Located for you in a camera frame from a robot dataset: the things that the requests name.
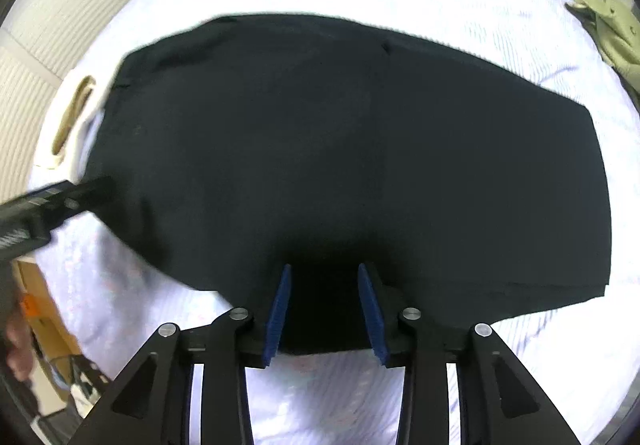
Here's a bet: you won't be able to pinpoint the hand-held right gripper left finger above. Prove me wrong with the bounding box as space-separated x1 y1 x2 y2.
67 264 293 445

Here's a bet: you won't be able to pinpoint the black pants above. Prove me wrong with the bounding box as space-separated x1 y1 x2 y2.
80 14 613 356

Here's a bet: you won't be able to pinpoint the green knit garment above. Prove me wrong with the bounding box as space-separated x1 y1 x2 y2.
565 0 640 93

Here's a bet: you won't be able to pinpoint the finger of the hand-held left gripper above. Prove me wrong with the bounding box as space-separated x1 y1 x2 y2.
47 175 117 226

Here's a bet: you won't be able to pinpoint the cardboard box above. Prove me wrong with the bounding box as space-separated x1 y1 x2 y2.
12 259 85 366

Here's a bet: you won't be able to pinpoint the person's left hand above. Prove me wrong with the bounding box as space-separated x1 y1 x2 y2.
5 295 35 382

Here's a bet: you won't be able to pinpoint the tangled cables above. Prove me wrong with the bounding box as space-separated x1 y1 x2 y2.
42 352 113 408

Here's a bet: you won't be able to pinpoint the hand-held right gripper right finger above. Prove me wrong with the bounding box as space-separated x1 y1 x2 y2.
357 262 583 445

